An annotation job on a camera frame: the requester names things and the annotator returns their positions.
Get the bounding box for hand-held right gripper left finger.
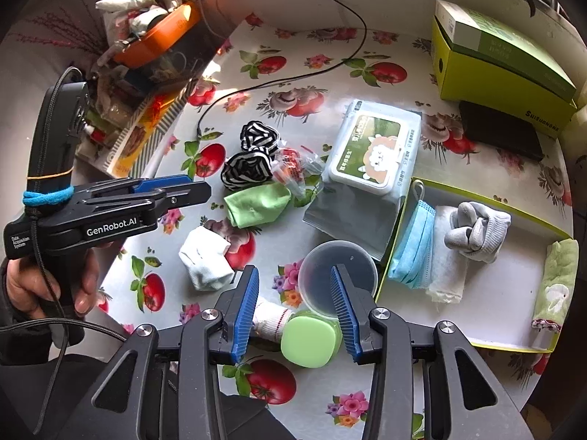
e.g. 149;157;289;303
34;265;260;440

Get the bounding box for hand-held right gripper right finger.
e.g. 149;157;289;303
329;263;528;440

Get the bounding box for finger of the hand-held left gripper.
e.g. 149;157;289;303
85;181;214;221
73;175;194;198

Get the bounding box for white red patterned sock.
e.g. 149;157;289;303
250;300;299;347

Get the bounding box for black white striped sock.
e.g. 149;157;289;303
240;120;281;153
221;148;273;192

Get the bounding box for green cloth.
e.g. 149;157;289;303
223;182;293;228

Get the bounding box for white cloth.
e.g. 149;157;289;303
178;225;236;291

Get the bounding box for blue face mask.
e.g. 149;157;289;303
387;181;436;290

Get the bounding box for white towel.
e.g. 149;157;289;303
426;205;468;304

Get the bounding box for yellow-green box tray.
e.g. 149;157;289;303
380;176;579;353

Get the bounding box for grey sock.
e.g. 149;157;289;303
444;201;512;264

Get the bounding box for green towel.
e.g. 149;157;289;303
531;238;579;333

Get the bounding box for person's left hand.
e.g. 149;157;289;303
4;246;101;318

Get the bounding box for green round case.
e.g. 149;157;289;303
280;310;344;368

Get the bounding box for clear plastic container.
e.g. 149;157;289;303
298;239;379;319

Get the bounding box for floral tablecloth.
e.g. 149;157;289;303
98;11;576;436

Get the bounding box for grey pouch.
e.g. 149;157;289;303
303;181;406;262

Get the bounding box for clear packet with red item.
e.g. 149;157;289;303
270;144;324;200

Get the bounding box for orange basin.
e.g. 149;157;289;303
112;0;203;69

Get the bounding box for wet wipes pack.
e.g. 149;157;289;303
321;98;423;199

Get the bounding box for dried red branches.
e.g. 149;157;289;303
11;7;108;56

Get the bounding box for white plastic bag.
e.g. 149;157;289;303
95;0;154;12

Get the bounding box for person's dark clothing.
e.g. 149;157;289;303
0;353;299;440

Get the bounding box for black box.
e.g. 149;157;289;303
459;100;546;162

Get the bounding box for yellow-green cardboard box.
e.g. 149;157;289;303
430;11;579;140

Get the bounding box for green white carton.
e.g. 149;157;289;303
433;0;577;104

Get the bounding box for thin black cable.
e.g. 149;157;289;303
196;0;368;137

